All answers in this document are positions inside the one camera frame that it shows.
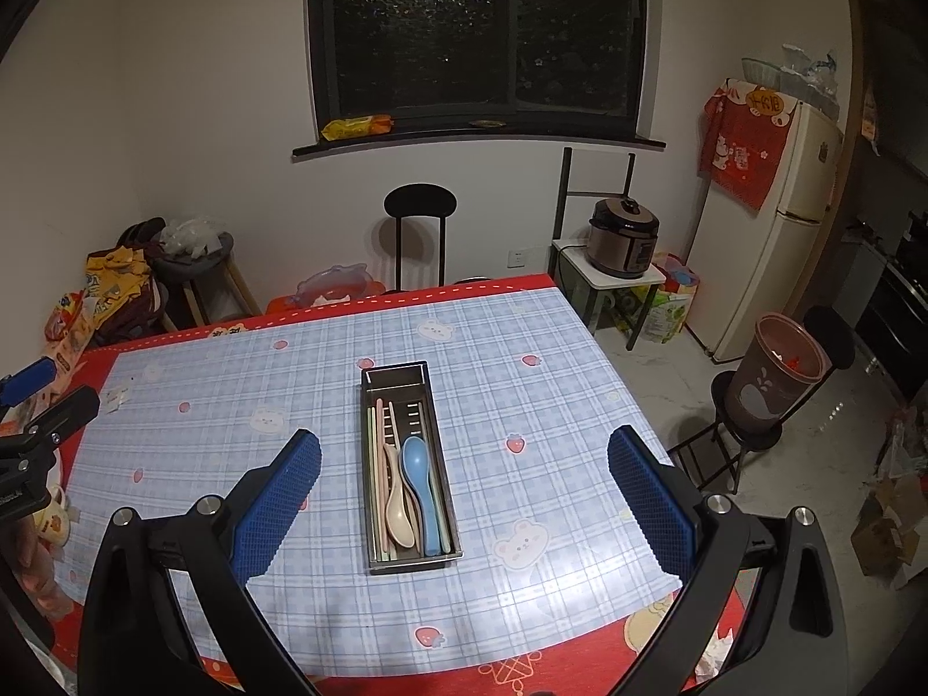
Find kitchen stove counter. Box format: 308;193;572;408
841;210;928;407

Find plastic bags on refrigerator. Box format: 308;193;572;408
739;43;842;115

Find pink snack packet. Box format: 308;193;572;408
54;337;86;379

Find green printed shopping bag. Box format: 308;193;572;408
627;252;701;344

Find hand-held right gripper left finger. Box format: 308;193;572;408
76;429;324;696

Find dark window with sill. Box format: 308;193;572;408
292;0;666;161

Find metal utensil tray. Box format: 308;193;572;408
360;360;465;575

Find blue spoon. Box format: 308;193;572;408
401;436;445;556

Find person's left hand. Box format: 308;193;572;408
0;514;74;621

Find red hanging cloth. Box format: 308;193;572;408
698;78;788;213

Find blue plaid bear-print mat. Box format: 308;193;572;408
61;286;686;679

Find wooden stool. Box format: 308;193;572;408
148;228;260;329

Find cardboard boxes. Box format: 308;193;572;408
851;474;928;590

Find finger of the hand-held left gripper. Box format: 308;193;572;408
0;357;59;407
14;386;101;451

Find red snack packet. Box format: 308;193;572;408
45;290;95;345

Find beige spoon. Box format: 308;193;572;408
384;444;419;547

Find brown plastic bin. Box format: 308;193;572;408
727;313;832;430

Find cream refrigerator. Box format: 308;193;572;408
685;97;846;365

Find yellow-rimmed printed mug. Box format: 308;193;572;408
32;485;74;553

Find clear bluish plastic lid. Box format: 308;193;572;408
293;264;375;306

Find rice cooker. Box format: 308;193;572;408
586;195;661;278

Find yellow orange packet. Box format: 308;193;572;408
321;114;394;143

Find crumpled plastic bag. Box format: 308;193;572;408
158;216;219;258

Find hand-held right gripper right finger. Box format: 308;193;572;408
601;425;851;696

